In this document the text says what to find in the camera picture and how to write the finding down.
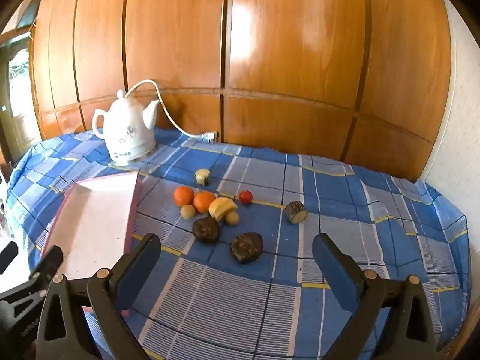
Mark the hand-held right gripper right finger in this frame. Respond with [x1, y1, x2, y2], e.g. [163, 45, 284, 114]
[312, 233, 437, 360]

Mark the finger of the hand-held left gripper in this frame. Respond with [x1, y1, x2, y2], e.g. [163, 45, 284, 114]
[33, 245, 65, 281]

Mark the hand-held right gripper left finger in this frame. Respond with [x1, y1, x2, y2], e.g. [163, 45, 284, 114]
[35, 233, 162, 360]

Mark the white tray with pink rim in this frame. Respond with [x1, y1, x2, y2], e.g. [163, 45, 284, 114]
[40, 171, 143, 317]

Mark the large bark-covered log piece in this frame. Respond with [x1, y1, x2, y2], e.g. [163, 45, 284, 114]
[284, 200, 308, 224]

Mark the orange mandarin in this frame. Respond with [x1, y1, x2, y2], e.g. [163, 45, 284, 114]
[193, 191, 217, 214]
[173, 186, 195, 207]

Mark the blue checked blanket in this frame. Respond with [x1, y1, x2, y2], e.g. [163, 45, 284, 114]
[5, 127, 471, 360]

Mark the white ceramic electric kettle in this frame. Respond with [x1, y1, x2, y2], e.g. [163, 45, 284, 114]
[92, 89, 160, 166]

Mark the glass door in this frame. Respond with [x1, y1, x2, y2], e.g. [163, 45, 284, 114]
[0, 34, 38, 166]

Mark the white kettle power cord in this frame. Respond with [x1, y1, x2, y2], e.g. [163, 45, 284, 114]
[125, 79, 219, 143]

